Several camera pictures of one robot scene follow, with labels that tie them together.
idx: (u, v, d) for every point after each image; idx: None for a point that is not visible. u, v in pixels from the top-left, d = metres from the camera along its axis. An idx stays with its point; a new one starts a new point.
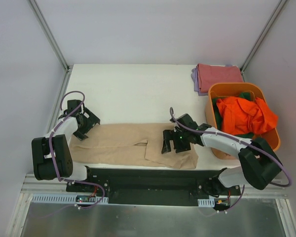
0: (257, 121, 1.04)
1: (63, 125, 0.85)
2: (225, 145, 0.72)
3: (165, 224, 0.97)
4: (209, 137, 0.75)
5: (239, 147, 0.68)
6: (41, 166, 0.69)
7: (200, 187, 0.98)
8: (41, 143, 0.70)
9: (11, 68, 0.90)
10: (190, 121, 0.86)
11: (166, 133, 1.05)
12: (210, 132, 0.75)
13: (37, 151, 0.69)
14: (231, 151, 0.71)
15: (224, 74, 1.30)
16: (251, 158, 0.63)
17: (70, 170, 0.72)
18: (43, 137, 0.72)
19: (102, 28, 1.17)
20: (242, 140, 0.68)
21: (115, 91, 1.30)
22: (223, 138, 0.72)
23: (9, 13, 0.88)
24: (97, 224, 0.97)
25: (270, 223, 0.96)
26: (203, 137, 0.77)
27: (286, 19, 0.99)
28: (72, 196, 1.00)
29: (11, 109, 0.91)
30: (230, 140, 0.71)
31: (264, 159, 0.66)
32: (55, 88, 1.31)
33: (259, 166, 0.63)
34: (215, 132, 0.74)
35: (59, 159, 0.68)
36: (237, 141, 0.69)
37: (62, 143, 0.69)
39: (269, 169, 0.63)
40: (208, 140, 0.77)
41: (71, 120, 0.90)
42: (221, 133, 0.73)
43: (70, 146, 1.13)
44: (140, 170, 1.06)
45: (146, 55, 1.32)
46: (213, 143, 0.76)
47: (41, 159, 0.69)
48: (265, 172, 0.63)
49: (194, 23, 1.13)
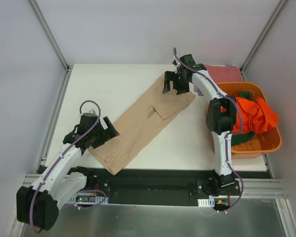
0: (258, 120, 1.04)
1: (61, 162, 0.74)
2: (205, 90, 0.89)
3: (165, 224, 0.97)
4: (199, 77, 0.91)
5: (214, 96, 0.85)
6: (23, 216, 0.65)
7: (200, 188, 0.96)
8: (27, 195, 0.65)
9: (12, 68, 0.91)
10: (190, 60, 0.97)
11: (167, 74, 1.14)
12: (202, 74, 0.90)
13: (21, 201, 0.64)
14: (207, 96, 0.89)
15: (224, 74, 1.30)
16: (215, 111, 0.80)
17: (52, 225, 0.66)
18: (30, 187, 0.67)
19: (102, 28, 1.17)
20: (220, 93, 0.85)
21: (115, 92, 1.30)
22: (208, 85, 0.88)
23: (8, 13, 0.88)
24: (97, 224, 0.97)
25: (270, 223, 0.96)
26: (195, 75, 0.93)
27: (286, 19, 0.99)
28: (72, 196, 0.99)
29: (10, 108, 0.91)
30: (211, 88, 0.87)
31: (225, 113, 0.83)
32: (55, 88, 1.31)
33: (220, 115, 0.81)
34: (205, 76, 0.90)
35: (39, 216, 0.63)
36: (216, 91, 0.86)
37: (44, 202, 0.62)
39: (224, 120, 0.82)
40: (197, 81, 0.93)
41: (74, 151, 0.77)
42: (209, 79, 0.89)
43: (103, 164, 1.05)
44: (140, 169, 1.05)
45: (146, 55, 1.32)
46: (199, 84, 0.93)
47: (24, 210, 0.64)
48: (221, 120, 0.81)
49: (193, 23, 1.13)
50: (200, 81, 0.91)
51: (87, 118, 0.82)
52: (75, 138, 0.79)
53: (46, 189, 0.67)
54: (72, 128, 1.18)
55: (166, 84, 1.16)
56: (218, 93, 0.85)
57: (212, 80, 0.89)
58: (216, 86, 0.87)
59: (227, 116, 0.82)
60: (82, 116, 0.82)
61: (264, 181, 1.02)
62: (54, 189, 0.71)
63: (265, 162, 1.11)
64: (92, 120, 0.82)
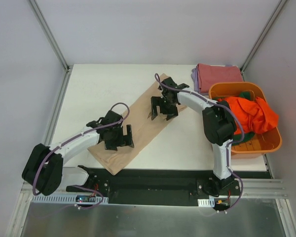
0: (258, 120, 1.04)
1: (79, 138, 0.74)
2: (195, 104, 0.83)
3: (165, 224, 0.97)
4: (184, 95, 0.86)
5: (205, 106, 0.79)
6: (29, 173, 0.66)
7: (200, 188, 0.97)
8: (41, 153, 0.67)
9: (12, 68, 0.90)
10: (171, 83, 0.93)
11: (154, 99, 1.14)
12: (186, 91, 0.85)
13: (35, 156, 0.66)
14: (199, 108, 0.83)
15: (224, 74, 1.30)
16: (211, 116, 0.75)
17: (50, 190, 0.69)
18: (47, 146, 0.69)
19: (102, 28, 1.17)
20: (209, 101, 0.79)
21: (116, 92, 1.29)
22: (195, 98, 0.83)
23: (8, 13, 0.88)
24: (98, 224, 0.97)
25: (270, 223, 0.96)
26: (180, 95, 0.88)
27: (286, 19, 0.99)
28: (72, 196, 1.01)
29: (10, 108, 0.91)
30: (200, 100, 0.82)
31: (223, 120, 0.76)
32: (55, 88, 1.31)
33: (217, 123, 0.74)
34: (190, 92, 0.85)
35: (43, 178, 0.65)
36: (205, 101, 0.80)
37: (54, 167, 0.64)
39: (224, 127, 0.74)
40: (184, 99, 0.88)
41: (93, 135, 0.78)
42: (195, 93, 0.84)
43: (104, 164, 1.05)
44: (140, 169, 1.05)
45: (146, 55, 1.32)
46: (186, 101, 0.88)
47: (33, 166, 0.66)
48: (221, 129, 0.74)
49: (193, 23, 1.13)
50: (186, 98, 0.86)
51: (114, 113, 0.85)
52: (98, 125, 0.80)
53: (60, 153, 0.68)
54: (72, 128, 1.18)
55: (153, 109, 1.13)
56: (207, 102, 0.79)
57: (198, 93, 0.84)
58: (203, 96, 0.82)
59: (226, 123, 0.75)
60: (110, 111, 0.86)
61: (263, 181, 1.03)
62: (65, 159, 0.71)
63: (265, 162, 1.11)
64: (117, 116, 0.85)
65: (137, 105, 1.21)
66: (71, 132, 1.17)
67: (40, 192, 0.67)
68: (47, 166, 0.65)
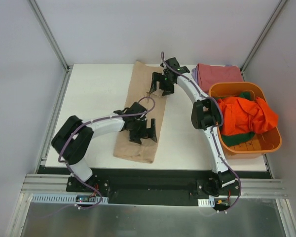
0: (258, 120, 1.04)
1: (108, 120, 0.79)
2: (189, 92, 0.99)
3: (165, 224, 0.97)
4: (183, 80, 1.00)
5: (197, 98, 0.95)
6: (59, 139, 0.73)
7: (200, 187, 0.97)
8: (73, 125, 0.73)
9: (12, 68, 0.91)
10: (174, 63, 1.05)
11: (155, 75, 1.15)
12: (186, 77, 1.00)
13: (67, 126, 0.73)
14: (191, 97, 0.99)
15: (224, 74, 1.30)
16: (200, 108, 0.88)
17: (74, 162, 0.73)
18: (80, 119, 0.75)
19: (102, 27, 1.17)
20: (202, 95, 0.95)
21: (116, 92, 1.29)
22: (191, 87, 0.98)
23: (8, 13, 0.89)
24: (98, 224, 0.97)
25: (270, 223, 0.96)
26: (180, 78, 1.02)
27: (286, 19, 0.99)
28: (72, 196, 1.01)
29: (10, 108, 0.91)
30: (195, 90, 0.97)
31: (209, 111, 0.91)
32: (55, 88, 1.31)
33: (203, 114, 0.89)
34: (189, 79, 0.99)
35: (71, 148, 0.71)
36: (199, 94, 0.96)
37: (84, 138, 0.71)
39: (207, 118, 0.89)
40: (181, 83, 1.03)
41: (120, 121, 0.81)
42: (192, 82, 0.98)
43: (132, 156, 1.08)
44: (140, 169, 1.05)
45: (146, 54, 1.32)
46: (183, 86, 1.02)
47: (63, 135, 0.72)
48: (204, 119, 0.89)
49: (193, 23, 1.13)
50: (184, 83, 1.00)
51: (138, 105, 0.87)
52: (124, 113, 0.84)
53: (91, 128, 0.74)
54: None
55: (153, 84, 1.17)
56: (200, 95, 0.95)
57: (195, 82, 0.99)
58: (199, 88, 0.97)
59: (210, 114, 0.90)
60: (134, 102, 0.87)
61: (264, 181, 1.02)
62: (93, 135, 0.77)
63: (265, 162, 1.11)
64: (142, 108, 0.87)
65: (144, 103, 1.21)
66: None
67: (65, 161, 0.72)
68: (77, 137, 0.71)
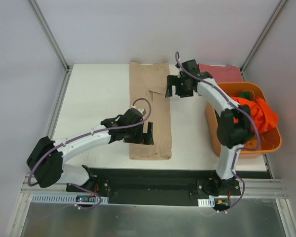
0: (258, 120, 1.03)
1: (87, 138, 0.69)
2: (214, 99, 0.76)
3: (165, 224, 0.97)
4: (205, 86, 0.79)
5: (225, 106, 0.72)
6: (32, 162, 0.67)
7: (200, 187, 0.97)
8: (45, 146, 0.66)
9: (12, 68, 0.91)
10: (193, 66, 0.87)
11: (170, 79, 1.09)
12: (209, 83, 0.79)
13: (38, 148, 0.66)
14: (216, 106, 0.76)
15: (224, 74, 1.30)
16: (230, 119, 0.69)
17: (46, 184, 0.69)
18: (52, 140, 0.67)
19: (102, 27, 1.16)
20: (231, 102, 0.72)
21: (116, 91, 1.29)
22: (216, 94, 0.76)
23: (8, 13, 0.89)
24: (98, 224, 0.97)
25: (270, 223, 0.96)
26: (201, 85, 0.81)
27: (286, 19, 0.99)
28: (72, 196, 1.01)
29: (10, 108, 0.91)
30: (221, 98, 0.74)
31: (240, 125, 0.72)
32: (55, 88, 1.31)
33: (234, 128, 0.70)
34: (212, 85, 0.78)
35: (42, 172, 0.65)
36: (227, 101, 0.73)
37: (53, 164, 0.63)
39: (238, 132, 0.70)
40: (203, 90, 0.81)
41: (105, 135, 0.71)
42: (217, 88, 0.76)
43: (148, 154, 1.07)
44: (141, 169, 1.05)
45: (146, 54, 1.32)
46: (205, 94, 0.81)
47: (35, 158, 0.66)
48: (236, 134, 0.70)
49: (194, 23, 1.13)
50: (206, 91, 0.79)
51: (132, 112, 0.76)
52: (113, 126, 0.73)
53: (61, 151, 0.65)
54: (72, 128, 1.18)
55: (168, 89, 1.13)
56: (229, 103, 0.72)
57: (220, 88, 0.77)
58: (226, 94, 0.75)
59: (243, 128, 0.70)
60: (129, 109, 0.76)
61: (264, 181, 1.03)
62: (68, 157, 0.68)
63: (265, 162, 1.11)
64: (136, 117, 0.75)
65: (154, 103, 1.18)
66: (71, 132, 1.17)
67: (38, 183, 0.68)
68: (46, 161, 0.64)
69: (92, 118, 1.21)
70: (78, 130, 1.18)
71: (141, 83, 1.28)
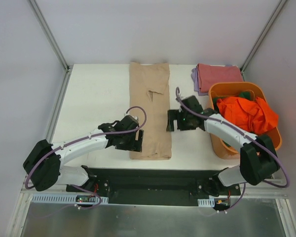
0: (258, 120, 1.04)
1: (85, 141, 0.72)
2: (228, 136, 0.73)
3: (165, 224, 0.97)
4: (213, 124, 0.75)
5: (242, 140, 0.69)
6: (28, 165, 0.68)
7: (200, 188, 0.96)
8: (43, 150, 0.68)
9: (12, 68, 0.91)
10: (195, 103, 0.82)
11: (171, 113, 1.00)
12: (216, 119, 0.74)
13: (36, 151, 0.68)
14: (233, 142, 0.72)
15: (224, 74, 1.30)
16: (252, 154, 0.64)
17: (43, 188, 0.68)
18: (50, 144, 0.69)
19: (102, 27, 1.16)
20: (247, 136, 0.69)
21: (116, 92, 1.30)
22: (228, 130, 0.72)
23: (8, 13, 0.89)
24: (98, 224, 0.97)
25: (270, 223, 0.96)
26: (208, 123, 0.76)
27: (286, 19, 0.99)
28: (72, 196, 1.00)
29: (10, 108, 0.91)
30: (235, 132, 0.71)
31: (264, 156, 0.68)
32: (55, 88, 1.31)
33: (259, 163, 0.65)
34: (221, 120, 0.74)
35: (38, 175, 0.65)
36: (242, 135, 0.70)
37: (50, 166, 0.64)
39: (265, 167, 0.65)
40: (210, 128, 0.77)
41: (102, 139, 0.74)
42: (227, 122, 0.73)
43: (148, 154, 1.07)
44: (141, 169, 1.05)
45: (146, 54, 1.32)
46: (215, 131, 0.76)
47: (33, 160, 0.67)
48: (262, 169, 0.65)
49: (193, 23, 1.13)
50: (216, 127, 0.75)
51: (129, 119, 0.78)
52: (110, 131, 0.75)
53: (59, 154, 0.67)
54: (72, 128, 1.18)
55: (169, 123, 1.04)
56: (245, 137, 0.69)
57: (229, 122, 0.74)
58: (239, 128, 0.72)
59: (268, 160, 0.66)
60: (127, 116, 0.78)
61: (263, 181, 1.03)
62: (66, 159, 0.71)
63: None
64: (133, 124, 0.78)
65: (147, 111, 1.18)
66: (71, 132, 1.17)
67: (34, 187, 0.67)
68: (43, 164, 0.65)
69: (91, 118, 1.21)
70: (78, 130, 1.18)
71: (141, 83, 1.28)
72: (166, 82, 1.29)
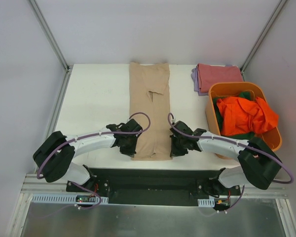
0: (258, 120, 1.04)
1: (96, 137, 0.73)
2: (222, 149, 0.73)
3: (165, 224, 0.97)
4: (206, 141, 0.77)
5: (237, 149, 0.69)
6: (40, 154, 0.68)
7: (200, 188, 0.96)
8: (55, 141, 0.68)
9: (12, 68, 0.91)
10: (184, 128, 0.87)
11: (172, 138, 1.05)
12: (207, 136, 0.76)
13: (50, 141, 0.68)
14: (229, 154, 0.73)
15: (224, 74, 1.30)
16: (251, 160, 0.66)
17: (52, 180, 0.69)
18: (64, 136, 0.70)
19: (101, 27, 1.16)
20: (240, 143, 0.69)
21: (116, 92, 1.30)
22: (220, 142, 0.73)
23: (8, 13, 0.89)
24: (98, 224, 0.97)
25: (269, 223, 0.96)
26: (201, 142, 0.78)
27: (285, 19, 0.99)
28: (72, 196, 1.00)
29: (10, 108, 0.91)
30: (227, 143, 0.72)
31: (263, 158, 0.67)
32: (55, 88, 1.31)
33: (260, 166, 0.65)
34: (212, 137, 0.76)
35: (50, 166, 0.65)
36: (235, 143, 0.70)
37: (64, 158, 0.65)
39: (268, 167, 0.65)
40: (205, 146, 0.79)
41: (110, 138, 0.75)
42: (217, 137, 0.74)
43: (149, 154, 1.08)
44: (140, 169, 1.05)
45: (146, 54, 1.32)
46: (211, 148, 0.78)
47: (45, 150, 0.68)
48: (266, 171, 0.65)
49: (194, 23, 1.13)
50: (210, 144, 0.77)
51: (134, 122, 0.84)
52: (117, 130, 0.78)
53: (73, 146, 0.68)
54: (72, 128, 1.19)
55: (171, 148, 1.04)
56: (238, 144, 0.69)
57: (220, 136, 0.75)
58: (229, 138, 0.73)
59: (268, 160, 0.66)
60: (131, 119, 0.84)
61: None
62: (77, 154, 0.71)
63: None
64: (137, 127, 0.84)
65: (147, 115, 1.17)
66: (70, 132, 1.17)
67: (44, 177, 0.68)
68: (56, 156, 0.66)
69: (92, 118, 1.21)
70: (77, 130, 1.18)
71: (141, 83, 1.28)
72: (166, 83, 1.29)
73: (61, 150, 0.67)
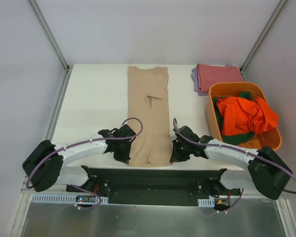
0: (258, 120, 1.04)
1: (87, 144, 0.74)
2: (231, 157, 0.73)
3: (165, 224, 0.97)
4: (213, 149, 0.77)
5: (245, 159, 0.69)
6: (29, 164, 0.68)
7: (200, 188, 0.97)
8: (45, 150, 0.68)
9: (12, 68, 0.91)
10: (190, 133, 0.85)
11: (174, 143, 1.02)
12: (215, 144, 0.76)
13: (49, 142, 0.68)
14: (237, 161, 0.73)
15: (224, 74, 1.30)
16: (261, 171, 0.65)
17: (42, 189, 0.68)
18: (53, 145, 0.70)
19: (101, 27, 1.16)
20: (249, 152, 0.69)
21: (115, 93, 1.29)
22: (230, 151, 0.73)
23: (8, 14, 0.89)
24: (98, 224, 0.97)
25: (269, 223, 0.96)
26: (208, 149, 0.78)
27: (285, 19, 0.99)
28: (72, 196, 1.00)
29: (10, 108, 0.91)
30: (236, 152, 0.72)
31: (273, 168, 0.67)
32: (55, 88, 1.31)
33: (270, 176, 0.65)
34: (219, 144, 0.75)
35: (39, 175, 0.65)
36: (243, 153, 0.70)
37: (53, 166, 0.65)
39: (278, 177, 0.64)
40: (213, 154, 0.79)
41: (102, 144, 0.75)
42: (225, 145, 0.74)
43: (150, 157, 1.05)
44: (140, 169, 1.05)
45: (146, 54, 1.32)
46: (218, 156, 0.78)
47: (34, 160, 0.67)
48: (276, 181, 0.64)
49: (193, 23, 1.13)
50: (217, 152, 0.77)
51: (128, 127, 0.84)
52: (110, 136, 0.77)
53: (62, 155, 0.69)
54: (72, 128, 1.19)
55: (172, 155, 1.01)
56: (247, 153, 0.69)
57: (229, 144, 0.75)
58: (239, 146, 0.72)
59: (278, 170, 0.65)
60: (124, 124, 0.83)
61: None
62: (66, 161, 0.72)
63: None
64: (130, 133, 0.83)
65: (140, 118, 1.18)
66: (70, 132, 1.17)
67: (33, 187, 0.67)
68: (45, 164, 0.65)
69: (90, 120, 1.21)
70: (77, 130, 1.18)
71: (140, 86, 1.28)
72: (165, 85, 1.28)
73: (50, 159, 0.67)
